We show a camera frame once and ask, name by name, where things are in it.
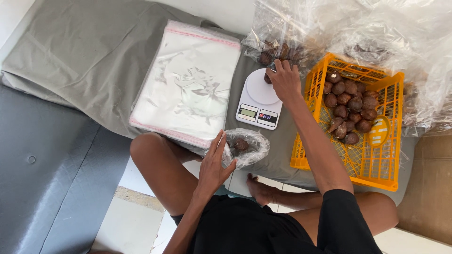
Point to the person's leg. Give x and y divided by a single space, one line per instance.
159 165
370 211

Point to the stack of flat clear bags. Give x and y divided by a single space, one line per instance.
187 84

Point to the clear plastic bag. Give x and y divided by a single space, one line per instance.
254 148

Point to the grey cloth sheet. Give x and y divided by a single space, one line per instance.
88 56

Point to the person's left hand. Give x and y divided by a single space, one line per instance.
212 169

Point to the person's right leg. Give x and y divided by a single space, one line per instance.
370 211

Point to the brown cardboard sheet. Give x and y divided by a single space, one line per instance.
429 183

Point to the brown snake fruit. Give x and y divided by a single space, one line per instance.
267 79
241 144

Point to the dark grey padded mat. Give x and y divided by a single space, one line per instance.
53 169

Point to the black shorts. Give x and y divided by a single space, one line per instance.
247 229

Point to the white kitchen scale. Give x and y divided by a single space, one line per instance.
257 102

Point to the pile of brown snake fruits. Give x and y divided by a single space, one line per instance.
349 105

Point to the person's left leg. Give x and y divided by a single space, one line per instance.
159 165

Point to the yellow plastic crate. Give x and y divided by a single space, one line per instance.
370 165

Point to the heap of filled plastic bags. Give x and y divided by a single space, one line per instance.
381 31

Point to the person's right hand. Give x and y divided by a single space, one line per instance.
286 84

